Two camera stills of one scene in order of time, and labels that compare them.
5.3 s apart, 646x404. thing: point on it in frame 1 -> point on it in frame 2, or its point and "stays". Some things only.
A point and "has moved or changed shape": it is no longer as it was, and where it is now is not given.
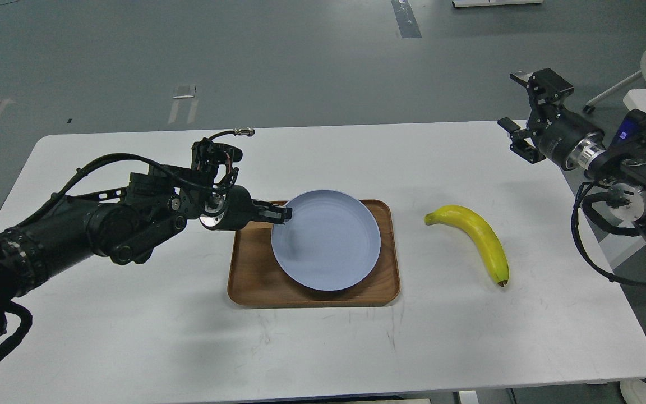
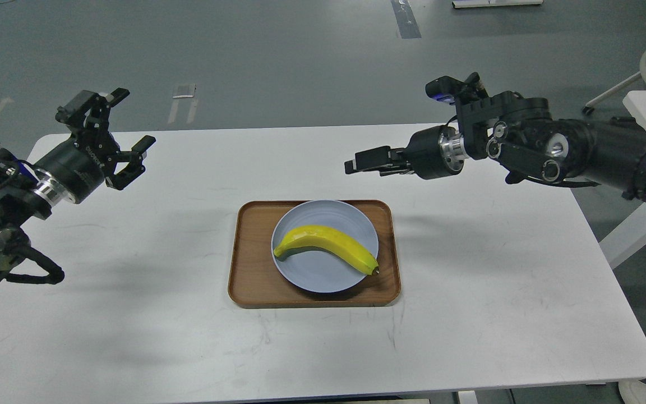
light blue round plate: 332,242 has moved or changed shape
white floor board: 460,3 stays
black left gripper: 234,209 -> 78,166
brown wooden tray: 254,279 stays
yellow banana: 487,238 -> 321,237
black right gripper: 567,139 -> 437,152
